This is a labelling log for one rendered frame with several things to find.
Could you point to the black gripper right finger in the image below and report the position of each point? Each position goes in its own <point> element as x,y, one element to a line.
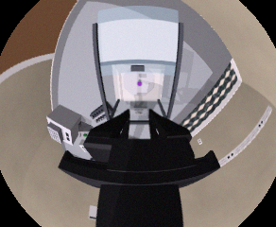
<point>165,127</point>

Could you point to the small tube with violet cap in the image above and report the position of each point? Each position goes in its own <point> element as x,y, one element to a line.
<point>139,83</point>

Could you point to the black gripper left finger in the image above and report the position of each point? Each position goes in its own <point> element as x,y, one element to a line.
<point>113,127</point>

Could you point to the grey bench mat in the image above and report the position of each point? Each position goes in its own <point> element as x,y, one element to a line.
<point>78,88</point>

